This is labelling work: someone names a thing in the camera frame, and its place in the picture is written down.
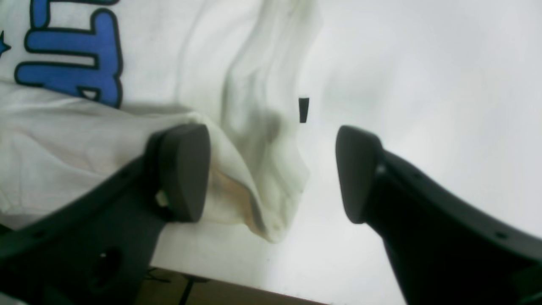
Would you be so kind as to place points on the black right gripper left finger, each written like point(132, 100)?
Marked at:
point(96, 250)

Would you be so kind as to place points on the white printed T-shirt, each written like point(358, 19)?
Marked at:
point(84, 83)

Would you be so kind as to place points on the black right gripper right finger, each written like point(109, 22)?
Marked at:
point(442, 250)

